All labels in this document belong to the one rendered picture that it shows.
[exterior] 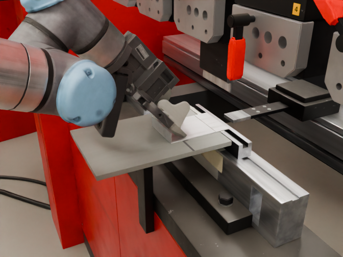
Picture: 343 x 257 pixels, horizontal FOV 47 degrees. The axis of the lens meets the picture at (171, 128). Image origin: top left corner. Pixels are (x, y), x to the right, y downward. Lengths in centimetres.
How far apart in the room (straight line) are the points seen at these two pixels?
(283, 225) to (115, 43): 40
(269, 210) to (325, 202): 169
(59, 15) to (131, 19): 103
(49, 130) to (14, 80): 123
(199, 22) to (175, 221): 36
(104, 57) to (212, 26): 19
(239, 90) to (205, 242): 55
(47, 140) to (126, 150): 98
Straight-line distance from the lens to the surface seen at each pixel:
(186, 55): 138
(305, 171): 260
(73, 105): 44
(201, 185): 78
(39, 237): 210
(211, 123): 80
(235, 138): 77
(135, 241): 105
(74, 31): 60
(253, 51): 60
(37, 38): 58
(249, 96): 110
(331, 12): 44
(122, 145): 73
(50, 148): 168
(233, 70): 59
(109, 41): 62
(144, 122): 81
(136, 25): 161
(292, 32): 54
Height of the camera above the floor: 136
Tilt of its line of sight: 27 degrees down
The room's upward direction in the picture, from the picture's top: straight up
